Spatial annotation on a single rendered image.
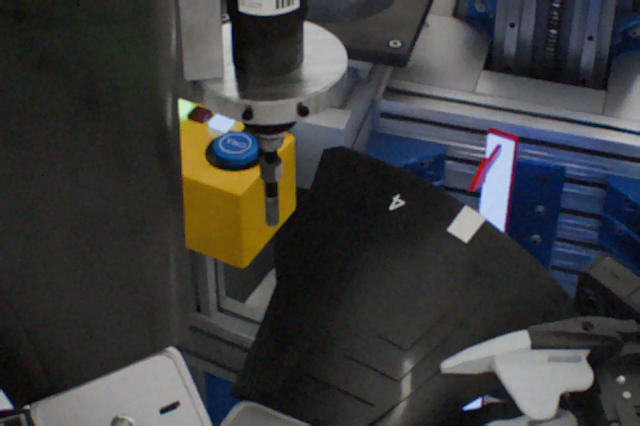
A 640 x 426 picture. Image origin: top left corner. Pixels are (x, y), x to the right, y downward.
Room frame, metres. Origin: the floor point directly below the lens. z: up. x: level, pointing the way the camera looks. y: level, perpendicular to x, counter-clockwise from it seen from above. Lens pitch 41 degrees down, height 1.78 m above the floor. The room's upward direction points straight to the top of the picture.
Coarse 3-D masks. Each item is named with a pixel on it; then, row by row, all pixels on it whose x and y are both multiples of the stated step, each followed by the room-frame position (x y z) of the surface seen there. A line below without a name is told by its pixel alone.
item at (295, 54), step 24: (240, 0) 0.46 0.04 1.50; (264, 0) 0.46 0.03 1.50; (288, 0) 0.46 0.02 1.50; (240, 24) 0.46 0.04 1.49; (264, 24) 0.46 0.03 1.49; (288, 24) 0.46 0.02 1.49; (240, 48) 0.46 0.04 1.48; (264, 48) 0.46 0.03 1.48; (288, 48) 0.46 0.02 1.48; (264, 72) 0.46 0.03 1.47; (288, 72) 0.46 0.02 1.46
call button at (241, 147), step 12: (228, 132) 0.93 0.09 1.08; (240, 132) 0.93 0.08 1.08; (216, 144) 0.91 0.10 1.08; (228, 144) 0.91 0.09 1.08; (240, 144) 0.91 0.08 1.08; (252, 144) 0.91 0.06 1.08; (216, 156) 0.90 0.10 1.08; (228, 156) 0.89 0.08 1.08; (240, 156) 0.89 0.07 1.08; (252, 156) 0.90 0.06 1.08
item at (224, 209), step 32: (192, 128) 0.95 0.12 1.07; (192, 160) 0.90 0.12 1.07; (256, 160) 0.90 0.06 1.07; (288, 160) 0.92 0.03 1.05; (192, 192) 0.87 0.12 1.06; (224, 192) 0.86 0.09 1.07; (256, 192) 0.87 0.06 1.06; (288, 192) 0.92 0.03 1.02; (192, 224) 0.87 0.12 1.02; (224, 224) 0.86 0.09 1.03; (256, 224) 0.87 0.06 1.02; (224, 256) 0.86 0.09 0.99
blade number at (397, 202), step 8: (392, 192) 0.70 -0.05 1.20; (400, 192) 0.70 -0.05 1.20; (384, 200) 0.69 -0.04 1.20; (392, 200) 0.69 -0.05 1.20; (400, 200) 0.69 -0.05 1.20; (408, 200) 0.69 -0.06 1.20; (384, 208) 0.68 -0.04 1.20; (392, 208) 0.68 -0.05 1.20; (400, 208) 0.68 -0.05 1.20; (408, 208) 0.68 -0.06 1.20; (392, 216) 0.68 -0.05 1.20; (400, 216) 0.68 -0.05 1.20
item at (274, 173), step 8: (264, 152) 0.47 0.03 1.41; (272, 152) 0.47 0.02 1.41; (264, 160) 0.47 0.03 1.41; (272, 160) 0.47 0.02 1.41; (280, 160) 0.48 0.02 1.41; (264, 168) 0.47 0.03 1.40; (272, 168) 0.47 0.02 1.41; (280, 168) 0.47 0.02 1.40; (264, 176) 0.47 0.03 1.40; (272, 176) 0.47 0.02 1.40; (280, 176) 0.47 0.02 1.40; (264, 184) 0.47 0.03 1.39; (272, 184) 0.47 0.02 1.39; (272, 192) 0.47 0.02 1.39; (272, 200) 0.47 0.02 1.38; (272, 208) 0.47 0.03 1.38; (272, 216) 0.47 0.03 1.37; (272, 224) 0.47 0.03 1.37
